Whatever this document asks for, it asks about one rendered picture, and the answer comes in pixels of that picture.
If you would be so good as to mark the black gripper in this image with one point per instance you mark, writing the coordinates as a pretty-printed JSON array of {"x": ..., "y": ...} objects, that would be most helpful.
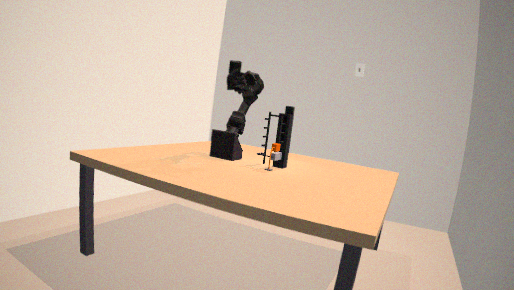
[{"x": 238, "y": 84}]

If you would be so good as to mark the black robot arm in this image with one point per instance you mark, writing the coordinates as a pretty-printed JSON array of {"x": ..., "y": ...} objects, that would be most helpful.
[{"x": 236, "y": 122}]

